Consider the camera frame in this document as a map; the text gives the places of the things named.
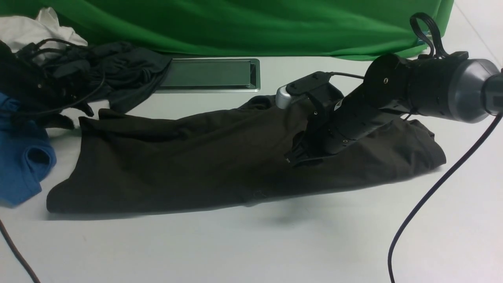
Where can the dark gray long-sleeved shirt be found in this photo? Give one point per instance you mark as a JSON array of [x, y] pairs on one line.
[[226, 158]]

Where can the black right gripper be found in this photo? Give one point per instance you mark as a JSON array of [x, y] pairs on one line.
[[356, 116]]

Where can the dark teal crumpled shirt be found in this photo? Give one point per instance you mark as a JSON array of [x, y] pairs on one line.
[[119, 72]]

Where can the green backdrop cloth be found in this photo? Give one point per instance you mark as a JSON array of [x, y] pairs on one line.
[[358, 30]]

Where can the metal table cable hatch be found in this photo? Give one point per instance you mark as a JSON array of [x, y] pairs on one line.
[[212, 76]]

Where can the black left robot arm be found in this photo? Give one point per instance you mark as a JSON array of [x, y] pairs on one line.
[[45, 82]]

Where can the white crumpled shirt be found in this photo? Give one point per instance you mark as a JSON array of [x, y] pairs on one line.
[[31, 29]]

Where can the blue crumpled shirt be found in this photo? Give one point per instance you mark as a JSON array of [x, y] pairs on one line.
[[26, 157]]

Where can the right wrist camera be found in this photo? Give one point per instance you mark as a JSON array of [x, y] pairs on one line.
[[315, 87]]

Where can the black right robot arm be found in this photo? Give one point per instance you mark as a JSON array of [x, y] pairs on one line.
[[455, 88]]

